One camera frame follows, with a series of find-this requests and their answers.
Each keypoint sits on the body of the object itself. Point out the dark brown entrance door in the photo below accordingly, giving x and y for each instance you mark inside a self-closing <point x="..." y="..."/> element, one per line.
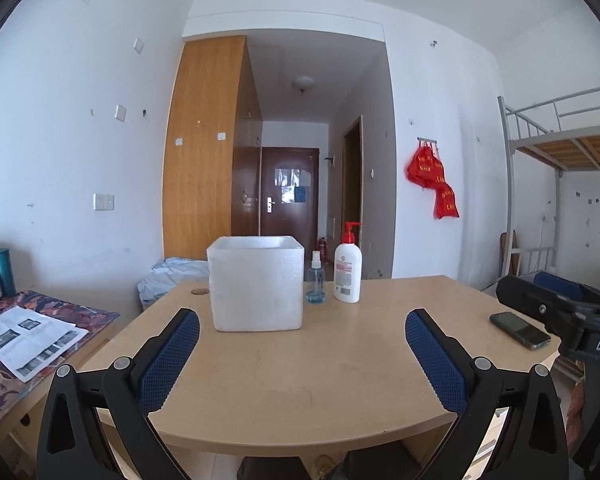
<point x="290" y="220"/>

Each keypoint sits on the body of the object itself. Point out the person's right hand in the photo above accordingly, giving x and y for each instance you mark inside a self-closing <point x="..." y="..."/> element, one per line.
<point x="577" y="415"/>

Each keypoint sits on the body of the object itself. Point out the red fire extinguisher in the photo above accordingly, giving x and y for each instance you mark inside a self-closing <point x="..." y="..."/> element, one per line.
<point x="322" y="249"/>

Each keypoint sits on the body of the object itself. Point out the brown side door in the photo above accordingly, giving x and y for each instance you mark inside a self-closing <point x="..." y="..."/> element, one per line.
<point x="352" y="200"/>

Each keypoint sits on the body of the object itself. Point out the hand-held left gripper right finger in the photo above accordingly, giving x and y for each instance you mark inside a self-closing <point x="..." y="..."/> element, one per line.
<point x="432" y="360"/>

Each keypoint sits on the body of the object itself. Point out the black smartphone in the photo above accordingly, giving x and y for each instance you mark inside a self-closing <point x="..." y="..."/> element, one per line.
<point x="517" y="329"/>

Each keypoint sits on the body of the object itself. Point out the patterned desk mat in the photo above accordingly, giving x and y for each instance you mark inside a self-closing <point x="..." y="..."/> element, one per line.
<point x="90" y="315"/>

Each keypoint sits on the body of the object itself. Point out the white wall switch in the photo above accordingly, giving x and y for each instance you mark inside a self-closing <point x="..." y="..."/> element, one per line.
<point x="139" y="45"/>
<point x="120" y="113"/>

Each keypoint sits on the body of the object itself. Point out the metal wall hook rack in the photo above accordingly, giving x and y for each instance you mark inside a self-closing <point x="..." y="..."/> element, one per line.
<point x="426" y="140"/>

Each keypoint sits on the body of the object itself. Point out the white metal bunk bed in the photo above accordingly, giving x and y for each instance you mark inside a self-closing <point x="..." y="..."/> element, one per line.
<point x="570" y="147"/>

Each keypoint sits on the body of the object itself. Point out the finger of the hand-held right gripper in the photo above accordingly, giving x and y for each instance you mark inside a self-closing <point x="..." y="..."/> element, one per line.
<point x="530" y="300"/>
<point x="560" y="285"/>

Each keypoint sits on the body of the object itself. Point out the white pump lotion bottle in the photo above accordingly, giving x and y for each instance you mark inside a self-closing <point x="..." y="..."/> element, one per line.
<point x="347" y="270"/>

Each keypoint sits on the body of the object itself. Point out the wooden board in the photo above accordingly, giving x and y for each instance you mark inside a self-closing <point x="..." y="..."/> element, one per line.
<point x="510" y="257"/>

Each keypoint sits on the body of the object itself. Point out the white double wall socket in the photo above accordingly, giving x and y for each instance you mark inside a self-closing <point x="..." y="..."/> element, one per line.
<point x="104" y="202"/>

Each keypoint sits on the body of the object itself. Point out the round ceiling lamp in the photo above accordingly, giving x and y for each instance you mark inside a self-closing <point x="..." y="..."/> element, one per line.
<point x="304" y="83"/>

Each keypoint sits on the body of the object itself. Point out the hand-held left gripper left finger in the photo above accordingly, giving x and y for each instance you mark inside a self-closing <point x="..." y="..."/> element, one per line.
<point x="172" y="360"/>

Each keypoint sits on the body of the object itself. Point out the white foam box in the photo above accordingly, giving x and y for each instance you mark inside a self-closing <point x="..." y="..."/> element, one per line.
<point x="255" y="285"/>

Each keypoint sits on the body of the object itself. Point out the teal thermos cup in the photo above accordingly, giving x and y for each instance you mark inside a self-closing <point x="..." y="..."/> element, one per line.
<point x="5" y="272"/>

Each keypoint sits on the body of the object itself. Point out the printed paper sheet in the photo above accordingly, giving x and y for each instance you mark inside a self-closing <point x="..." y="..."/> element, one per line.
<point x="25" y="340"/>

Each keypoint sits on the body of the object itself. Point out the red cloth bag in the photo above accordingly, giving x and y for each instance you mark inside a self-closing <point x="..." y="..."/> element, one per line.
<point x="424" y="170"/>
<point x="446" y="202"/>

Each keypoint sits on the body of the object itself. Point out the clear blue spray bottle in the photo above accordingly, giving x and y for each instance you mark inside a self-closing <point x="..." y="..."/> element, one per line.
<point x="316" y="285"/>

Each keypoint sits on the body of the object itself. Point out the wooden wardrobe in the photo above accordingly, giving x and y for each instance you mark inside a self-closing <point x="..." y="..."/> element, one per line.
<point x="200" y="160"/>

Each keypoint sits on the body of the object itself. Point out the light blue plastic bag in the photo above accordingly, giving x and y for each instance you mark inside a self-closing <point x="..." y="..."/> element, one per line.
<point x="172" y="275"/>

